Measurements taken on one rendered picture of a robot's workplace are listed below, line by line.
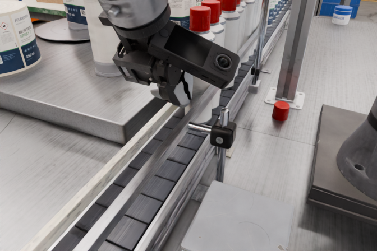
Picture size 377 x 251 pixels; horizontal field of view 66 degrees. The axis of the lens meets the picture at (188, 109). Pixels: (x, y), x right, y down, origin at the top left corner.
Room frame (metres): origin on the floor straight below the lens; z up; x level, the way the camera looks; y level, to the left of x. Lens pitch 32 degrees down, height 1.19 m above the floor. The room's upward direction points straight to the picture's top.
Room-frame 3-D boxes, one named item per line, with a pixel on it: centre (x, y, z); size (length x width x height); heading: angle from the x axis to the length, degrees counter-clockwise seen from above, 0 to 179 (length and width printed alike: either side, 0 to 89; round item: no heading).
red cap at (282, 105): (0.55, -0.21, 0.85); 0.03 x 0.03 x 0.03
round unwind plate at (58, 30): (1.05, 0.39, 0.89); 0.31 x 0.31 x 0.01
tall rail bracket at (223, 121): (0.32, -0.03, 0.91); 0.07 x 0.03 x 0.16; 66
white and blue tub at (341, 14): (1.33, -0.69, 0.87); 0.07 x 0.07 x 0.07
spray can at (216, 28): (0.51, -0.04, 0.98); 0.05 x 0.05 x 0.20
